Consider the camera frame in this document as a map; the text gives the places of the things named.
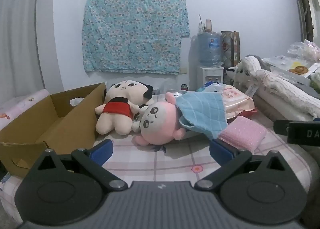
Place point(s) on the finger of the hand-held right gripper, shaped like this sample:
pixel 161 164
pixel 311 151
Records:
pixel 280 126

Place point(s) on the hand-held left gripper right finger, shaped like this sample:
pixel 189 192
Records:
pixel 221 154

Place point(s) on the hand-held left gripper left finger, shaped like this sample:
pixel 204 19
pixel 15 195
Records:
pixel 102 151

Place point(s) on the pink sponge pad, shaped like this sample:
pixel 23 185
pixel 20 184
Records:
pixel 241 133

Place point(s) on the plush doll red dress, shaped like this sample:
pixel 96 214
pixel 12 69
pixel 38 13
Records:
pixel 117 119

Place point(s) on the brown cardboard box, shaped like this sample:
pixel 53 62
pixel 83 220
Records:
pixel 62 129

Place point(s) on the blue quilted cloth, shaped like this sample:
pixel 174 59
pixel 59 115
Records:
pixel 202 109

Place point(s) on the peach wet wipes pack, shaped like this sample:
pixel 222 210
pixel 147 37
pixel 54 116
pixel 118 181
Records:
pixel 237 101

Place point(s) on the pink round plush toy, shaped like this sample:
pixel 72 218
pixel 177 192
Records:
pixel 160 124

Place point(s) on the blue white wipes pack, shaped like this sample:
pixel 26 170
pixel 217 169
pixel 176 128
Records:
pixel 208 86

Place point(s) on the white knitted blanket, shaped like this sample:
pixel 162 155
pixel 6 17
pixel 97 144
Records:
pixel 275 86

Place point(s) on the grey quilt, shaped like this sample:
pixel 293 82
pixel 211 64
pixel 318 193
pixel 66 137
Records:
pixel 310 90

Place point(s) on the white fabric tag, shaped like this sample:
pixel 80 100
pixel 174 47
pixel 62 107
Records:
pixel 251 90

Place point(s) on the clear plastic food package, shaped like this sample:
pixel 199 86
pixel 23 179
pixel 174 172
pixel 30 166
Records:
pixel 297 70

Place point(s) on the small red jar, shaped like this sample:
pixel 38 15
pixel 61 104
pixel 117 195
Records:
pixel 184 88

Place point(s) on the clear plastic bag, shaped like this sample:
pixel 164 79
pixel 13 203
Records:
pixel 305 50

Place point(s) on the white water dispenser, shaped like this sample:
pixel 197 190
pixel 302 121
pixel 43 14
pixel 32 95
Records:
pixel 208 74

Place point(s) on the patterned paper roll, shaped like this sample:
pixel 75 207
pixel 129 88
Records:
pixel 227 49
pixel 236 49

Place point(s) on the beige plastic bottle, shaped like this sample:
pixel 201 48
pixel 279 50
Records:
pixel 208 25

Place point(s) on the white curtain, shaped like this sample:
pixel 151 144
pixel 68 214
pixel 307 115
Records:
pixel 17 31

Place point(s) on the white wall socket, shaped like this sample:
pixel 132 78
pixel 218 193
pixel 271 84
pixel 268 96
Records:
pixel 184 70

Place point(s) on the wooden frame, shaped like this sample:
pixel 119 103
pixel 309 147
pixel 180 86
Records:
pixel 303 7

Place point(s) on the floral blue wall cloth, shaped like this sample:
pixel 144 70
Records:
pixel 135 29

